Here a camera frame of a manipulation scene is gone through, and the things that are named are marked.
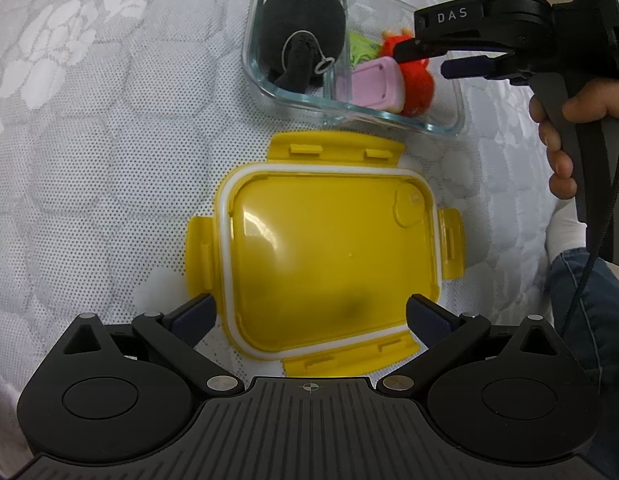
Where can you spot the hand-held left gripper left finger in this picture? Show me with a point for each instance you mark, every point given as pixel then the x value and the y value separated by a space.
pixel 195 316

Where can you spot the pink plastic toy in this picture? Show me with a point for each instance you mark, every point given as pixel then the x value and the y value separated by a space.
pixel 377 85

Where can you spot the green small toy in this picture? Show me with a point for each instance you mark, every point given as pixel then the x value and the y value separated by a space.
pixel 362 50

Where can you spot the black plush toy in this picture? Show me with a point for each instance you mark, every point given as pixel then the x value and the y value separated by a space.
pixel 299 25

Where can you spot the red plush toy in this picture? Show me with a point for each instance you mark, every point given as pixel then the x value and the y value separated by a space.
pixel 417 87

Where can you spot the person's jeans leg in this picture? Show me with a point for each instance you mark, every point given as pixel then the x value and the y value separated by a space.
pixel 589 360

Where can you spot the clear glass container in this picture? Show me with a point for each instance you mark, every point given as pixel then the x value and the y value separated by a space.
pixel 439 110

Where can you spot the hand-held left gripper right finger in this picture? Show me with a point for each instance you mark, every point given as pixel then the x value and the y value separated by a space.
pixel 428 316

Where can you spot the yellow container lid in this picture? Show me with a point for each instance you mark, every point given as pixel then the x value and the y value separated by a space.
pixel 329 260

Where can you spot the person's right hand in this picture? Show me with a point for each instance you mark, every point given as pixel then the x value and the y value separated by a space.
pixel 599 100

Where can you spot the person's right forearm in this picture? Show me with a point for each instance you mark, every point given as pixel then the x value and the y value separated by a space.
pixel 564 230

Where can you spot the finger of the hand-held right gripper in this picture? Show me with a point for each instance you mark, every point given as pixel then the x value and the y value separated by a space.
pixel 464 67
pixel 407 51

